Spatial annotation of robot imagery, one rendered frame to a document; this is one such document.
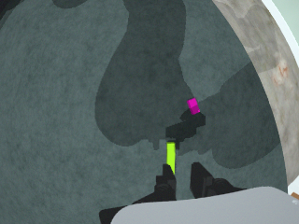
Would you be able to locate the magenta rod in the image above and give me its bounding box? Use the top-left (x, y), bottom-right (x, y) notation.
top-left (187, 98), bottom-right (200, 115)

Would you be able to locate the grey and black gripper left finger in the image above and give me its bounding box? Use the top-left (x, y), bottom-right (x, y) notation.
top-left (99, 164), bottom-right (177, 224)

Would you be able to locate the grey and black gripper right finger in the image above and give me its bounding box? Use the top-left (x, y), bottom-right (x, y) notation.
top-left (190, 162), bottom-right (245, 199)

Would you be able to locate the lime green rod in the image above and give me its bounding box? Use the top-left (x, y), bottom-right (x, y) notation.
top-left (166, 142), bottom-right (175, 173)

